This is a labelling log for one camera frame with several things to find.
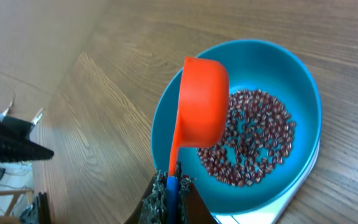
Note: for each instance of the red measuring scoop blue handle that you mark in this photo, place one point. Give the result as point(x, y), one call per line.
point(201, 116)

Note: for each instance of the white digital kitchen scale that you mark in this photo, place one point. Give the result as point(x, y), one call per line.
point(270, 213)

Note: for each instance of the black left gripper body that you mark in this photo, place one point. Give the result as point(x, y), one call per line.
point(15, 143)

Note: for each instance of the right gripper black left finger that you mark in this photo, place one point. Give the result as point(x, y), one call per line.
point(152, 208)

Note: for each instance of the red beans in bowl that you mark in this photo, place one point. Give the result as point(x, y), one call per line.
point(259, 135)

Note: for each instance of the teal plastic bowl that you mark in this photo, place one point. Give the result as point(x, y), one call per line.
point(252, 65)

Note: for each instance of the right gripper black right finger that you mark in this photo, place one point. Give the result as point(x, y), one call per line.
point(191, 208)

